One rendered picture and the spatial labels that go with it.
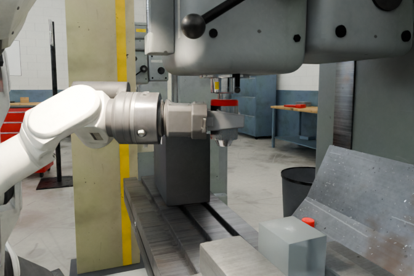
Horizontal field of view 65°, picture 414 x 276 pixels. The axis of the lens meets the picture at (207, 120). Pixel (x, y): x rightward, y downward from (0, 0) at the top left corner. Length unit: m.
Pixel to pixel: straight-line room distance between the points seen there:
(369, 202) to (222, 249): 0.42
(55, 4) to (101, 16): 7.52
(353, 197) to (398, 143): 0.15
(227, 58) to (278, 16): 0.10
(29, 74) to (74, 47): 7.40
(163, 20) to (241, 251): 0.34
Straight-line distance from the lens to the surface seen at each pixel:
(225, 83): 0.53
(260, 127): 7.90
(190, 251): 0.66
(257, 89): 7.78
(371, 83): 0.80
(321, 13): 0.52
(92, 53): 2.23
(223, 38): 0.44
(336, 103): 0.87
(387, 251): 0.71
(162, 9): 0.51
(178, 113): 0.51
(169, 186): 0.85
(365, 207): 0.77
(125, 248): 2.50
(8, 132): 5.14
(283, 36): 0.49
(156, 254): 0.66
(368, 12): 0.56
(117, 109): 0.52
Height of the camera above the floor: 1.29
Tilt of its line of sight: 6 degrees down
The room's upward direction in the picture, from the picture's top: straight up
